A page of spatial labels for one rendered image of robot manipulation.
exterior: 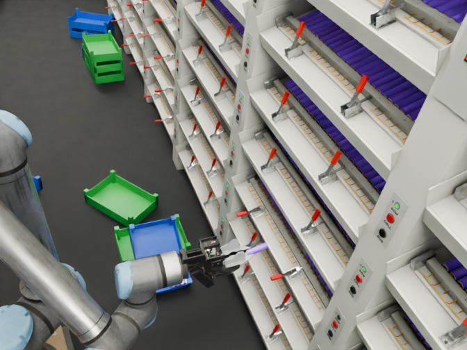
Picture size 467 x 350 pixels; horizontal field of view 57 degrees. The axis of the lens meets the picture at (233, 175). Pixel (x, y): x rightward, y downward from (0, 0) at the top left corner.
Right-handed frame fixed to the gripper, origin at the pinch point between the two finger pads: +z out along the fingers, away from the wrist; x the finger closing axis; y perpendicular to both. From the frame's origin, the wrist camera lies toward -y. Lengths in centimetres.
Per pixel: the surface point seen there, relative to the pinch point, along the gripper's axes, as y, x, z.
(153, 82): -47, 177, 13
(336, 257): 12.0, -15.7, 17.1
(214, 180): -29, 60, 13
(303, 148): 30.6, 7.2, 15.2
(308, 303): -8.9, -15.6, 14.0
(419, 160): 56, -28, 13
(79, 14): -51, 299, -19
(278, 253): -9.1, 3.4, 13.4
